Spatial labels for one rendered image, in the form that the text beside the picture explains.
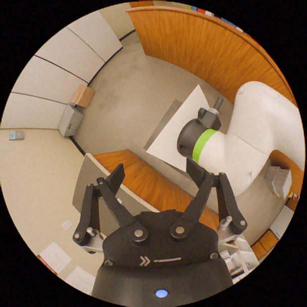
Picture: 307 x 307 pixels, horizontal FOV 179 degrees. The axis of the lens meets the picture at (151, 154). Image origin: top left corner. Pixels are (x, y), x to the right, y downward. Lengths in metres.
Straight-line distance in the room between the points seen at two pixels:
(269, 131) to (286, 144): 0.05
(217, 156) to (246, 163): 0.08
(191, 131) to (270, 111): 0.22
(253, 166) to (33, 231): 1.34
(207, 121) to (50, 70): 2.23
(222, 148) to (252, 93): 0.14
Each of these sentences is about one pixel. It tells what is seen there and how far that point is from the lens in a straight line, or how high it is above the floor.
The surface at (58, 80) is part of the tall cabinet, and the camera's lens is 2.26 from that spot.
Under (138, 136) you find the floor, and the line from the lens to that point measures 1.52.
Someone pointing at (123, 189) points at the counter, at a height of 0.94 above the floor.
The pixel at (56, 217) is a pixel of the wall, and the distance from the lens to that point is 1.21.
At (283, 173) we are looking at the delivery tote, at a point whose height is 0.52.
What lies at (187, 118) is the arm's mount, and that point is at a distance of 0.31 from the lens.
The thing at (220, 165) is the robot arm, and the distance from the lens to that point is 0.25.
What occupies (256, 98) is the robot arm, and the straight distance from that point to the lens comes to 0.21.
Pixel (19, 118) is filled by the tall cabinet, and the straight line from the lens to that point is 2.36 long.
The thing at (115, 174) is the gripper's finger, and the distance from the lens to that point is 0.17.
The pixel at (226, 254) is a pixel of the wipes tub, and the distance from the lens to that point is 1.45.
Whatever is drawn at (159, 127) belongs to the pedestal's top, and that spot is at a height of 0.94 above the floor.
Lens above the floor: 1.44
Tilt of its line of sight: 78 degrees down
